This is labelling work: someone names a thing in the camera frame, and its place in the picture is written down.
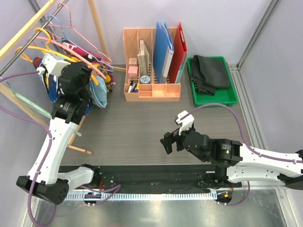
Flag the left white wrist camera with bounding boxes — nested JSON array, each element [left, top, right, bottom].
[[37, 53, 70, 77]]

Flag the wooden block book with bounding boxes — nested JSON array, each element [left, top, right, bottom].
[[137, 40, 150, 76]]

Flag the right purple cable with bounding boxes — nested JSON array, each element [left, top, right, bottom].
[[187, 103, 303, 207]]

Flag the mint green hanger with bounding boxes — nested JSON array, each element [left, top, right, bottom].
[[0, 80, 82, 137]]

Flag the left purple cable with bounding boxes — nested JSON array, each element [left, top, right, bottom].
[[0, 70, 122, 226]]

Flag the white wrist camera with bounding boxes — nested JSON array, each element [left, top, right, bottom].
[[37, 53, 70, 77], [175, 110, 194, 135]]

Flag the pink cube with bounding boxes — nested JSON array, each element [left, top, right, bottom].
[[127, 66, 139, 80]]

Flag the blue folder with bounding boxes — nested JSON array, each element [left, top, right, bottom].
[[153, 22, 174, 84]]

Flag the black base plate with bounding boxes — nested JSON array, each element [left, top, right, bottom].
[[59, 164, 244, 195]]

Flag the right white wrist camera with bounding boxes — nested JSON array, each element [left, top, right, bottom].
[[175, 110, 194, 135]]

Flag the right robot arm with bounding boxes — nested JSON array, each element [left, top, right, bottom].
[[160, 127, 303, 190]]

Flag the pens in organizer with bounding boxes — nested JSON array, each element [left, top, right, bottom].
[[127, 81, 139, 93]]

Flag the aluminium frame post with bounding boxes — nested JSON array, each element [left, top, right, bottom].
[[237, 0, 281, 69]]

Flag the yellow hanger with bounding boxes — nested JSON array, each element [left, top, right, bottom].
[[14, 45, 99, 85]]

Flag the metal rack rail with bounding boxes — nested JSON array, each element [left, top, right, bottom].
[[0, 0, 57, 76]]

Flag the tan cube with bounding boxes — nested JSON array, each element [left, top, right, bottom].
[[128, 57, 138, 66]]

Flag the round blue patterned tin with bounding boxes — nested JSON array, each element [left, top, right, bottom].
[[140, 75, 151, 84]]

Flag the peach desk organizer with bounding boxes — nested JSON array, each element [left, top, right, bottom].
[[123, 28, 181, 102]]

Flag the colourful patterned trousers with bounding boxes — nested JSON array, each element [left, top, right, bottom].
[[33, 57, 93, 121]]

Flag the black trousers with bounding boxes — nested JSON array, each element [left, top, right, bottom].
[[190, 55, 231, 96]]

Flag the pink wire hanger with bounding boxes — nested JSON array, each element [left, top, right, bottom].
[[47, 3, 112, 65]]

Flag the red folder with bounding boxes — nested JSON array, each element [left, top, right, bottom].
[[168, 22, 187, 83]]

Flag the orange hanger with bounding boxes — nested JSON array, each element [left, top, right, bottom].
[[14, 26, 57, 63]]

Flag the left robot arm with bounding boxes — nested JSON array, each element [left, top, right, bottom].
[[16, 62, 100, 205]]

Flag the green plastic tray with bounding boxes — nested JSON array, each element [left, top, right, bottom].
[[190, 56, 239, 107]]

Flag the wooden clothes rack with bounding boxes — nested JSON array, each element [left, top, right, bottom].
[[0, 0, 126, 155]]

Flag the purple cable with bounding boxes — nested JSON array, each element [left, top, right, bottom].
[[187, 103, 303, 207], [0, 70, 122, 226]]

